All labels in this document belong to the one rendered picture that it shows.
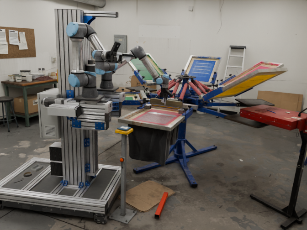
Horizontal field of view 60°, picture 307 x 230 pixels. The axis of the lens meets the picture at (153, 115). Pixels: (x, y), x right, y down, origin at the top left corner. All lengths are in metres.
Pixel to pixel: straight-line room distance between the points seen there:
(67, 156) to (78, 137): 0.26
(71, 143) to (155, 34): 5.23
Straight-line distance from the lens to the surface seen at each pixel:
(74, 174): 3.08
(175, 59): 7.43
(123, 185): 2.81
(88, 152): 2.97
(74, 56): 2.40
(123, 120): 2.77
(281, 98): 7.12
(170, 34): 7.47
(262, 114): 2.97
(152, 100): 3.28
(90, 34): 2.44
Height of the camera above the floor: 1.78
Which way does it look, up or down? 15 degrees down
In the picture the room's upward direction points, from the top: 3 degrees clockwise
